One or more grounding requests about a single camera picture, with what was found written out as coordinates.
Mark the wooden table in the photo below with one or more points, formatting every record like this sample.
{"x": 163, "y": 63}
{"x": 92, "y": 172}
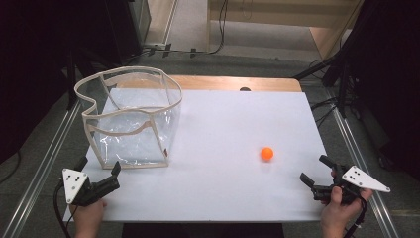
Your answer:
{"x": 214, "y": 83}

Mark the person's left hand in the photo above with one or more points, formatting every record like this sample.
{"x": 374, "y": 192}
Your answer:
{"x": 86, "y": 211}

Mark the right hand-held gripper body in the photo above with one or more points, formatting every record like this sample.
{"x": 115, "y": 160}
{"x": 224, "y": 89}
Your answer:
{"x": 355, "y": 180}

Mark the black metal stand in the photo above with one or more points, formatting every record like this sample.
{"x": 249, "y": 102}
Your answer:
{"x": 340, "y": 72}
{"x": 71, "y": 82}

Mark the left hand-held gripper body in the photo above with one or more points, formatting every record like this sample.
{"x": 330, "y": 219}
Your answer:
{"x": 75, "y": 185}

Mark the person's right hand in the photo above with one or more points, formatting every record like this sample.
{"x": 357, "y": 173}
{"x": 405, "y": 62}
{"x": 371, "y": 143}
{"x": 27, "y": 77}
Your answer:
{"x": 338, "y": 211}

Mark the clear plastic bag beige trim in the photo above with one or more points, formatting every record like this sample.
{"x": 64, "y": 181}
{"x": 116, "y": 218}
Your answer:
{"x": 132, "y": 132}

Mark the metal floor rail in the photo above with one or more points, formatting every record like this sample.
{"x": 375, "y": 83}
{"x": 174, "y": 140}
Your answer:
{"x": 39, "y": 168}
{"x": 363, "y": 168}

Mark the white board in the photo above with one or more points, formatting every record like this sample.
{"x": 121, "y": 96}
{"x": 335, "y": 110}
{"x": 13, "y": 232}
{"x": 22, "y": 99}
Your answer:
{"x": 218, "y": 139}

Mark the black cabinet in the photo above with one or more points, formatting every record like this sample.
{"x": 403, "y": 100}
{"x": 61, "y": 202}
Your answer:
{"x": 128, "y": 26}

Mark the light wooden furniture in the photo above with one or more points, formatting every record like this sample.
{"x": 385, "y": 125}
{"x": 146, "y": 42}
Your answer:
{"x": 284, "y": 13}

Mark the orange ball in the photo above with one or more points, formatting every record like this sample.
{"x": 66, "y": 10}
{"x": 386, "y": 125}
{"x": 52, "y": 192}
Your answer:
{"x": 266, "y": 153}

